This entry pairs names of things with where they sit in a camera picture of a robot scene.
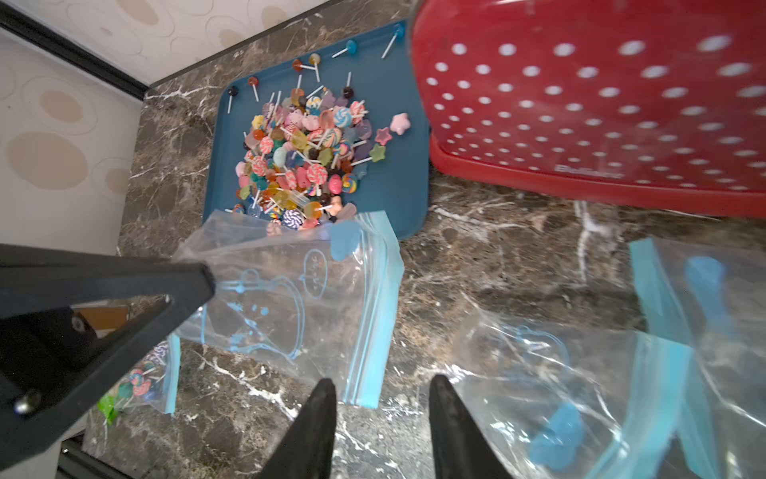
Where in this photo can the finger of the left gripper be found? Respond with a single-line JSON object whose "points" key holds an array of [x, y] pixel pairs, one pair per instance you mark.
{"points": [[54, 367]]}

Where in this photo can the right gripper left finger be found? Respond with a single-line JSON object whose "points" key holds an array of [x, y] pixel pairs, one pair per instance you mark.
{"points": [[306, 450]]}

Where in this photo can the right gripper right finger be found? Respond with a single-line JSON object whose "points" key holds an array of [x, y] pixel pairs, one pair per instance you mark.
{"points": [[460, 450]]}

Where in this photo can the candy ziploc bag front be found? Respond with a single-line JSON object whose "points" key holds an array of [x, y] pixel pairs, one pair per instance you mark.
{"points": [[313, 304]]}

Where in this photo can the brown spice jar black cap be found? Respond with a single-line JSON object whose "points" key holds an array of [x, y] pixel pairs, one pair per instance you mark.
{"points": [[106, 318]]}

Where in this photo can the poured candy pile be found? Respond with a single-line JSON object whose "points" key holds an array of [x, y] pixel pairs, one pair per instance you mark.
{"points": [[339, 127]]}

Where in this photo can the red silver toaster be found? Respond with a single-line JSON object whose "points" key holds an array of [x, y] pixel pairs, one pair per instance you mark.
{"points": [[649, 104]]}

